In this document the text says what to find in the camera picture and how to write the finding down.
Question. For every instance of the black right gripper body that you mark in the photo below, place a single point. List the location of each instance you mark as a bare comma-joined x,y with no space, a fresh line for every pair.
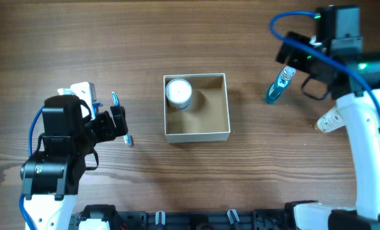
293,51

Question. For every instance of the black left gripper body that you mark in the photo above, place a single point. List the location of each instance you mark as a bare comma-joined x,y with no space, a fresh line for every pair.
114,122

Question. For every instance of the blue mouthwash bottle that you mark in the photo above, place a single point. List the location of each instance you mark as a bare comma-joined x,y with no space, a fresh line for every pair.
280,84

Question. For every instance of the white round jar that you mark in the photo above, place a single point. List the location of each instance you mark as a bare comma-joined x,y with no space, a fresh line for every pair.
178,93

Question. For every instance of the white leaf-print cream tube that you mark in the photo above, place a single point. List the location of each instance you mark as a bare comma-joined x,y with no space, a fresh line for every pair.
330,121

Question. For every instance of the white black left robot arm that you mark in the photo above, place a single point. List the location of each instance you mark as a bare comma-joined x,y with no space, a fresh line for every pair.
50,176

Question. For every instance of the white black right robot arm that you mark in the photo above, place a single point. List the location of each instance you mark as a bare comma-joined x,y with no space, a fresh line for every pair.
352,77

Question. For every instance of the white cardboard box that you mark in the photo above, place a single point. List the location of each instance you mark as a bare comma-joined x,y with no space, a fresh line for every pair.
207,118

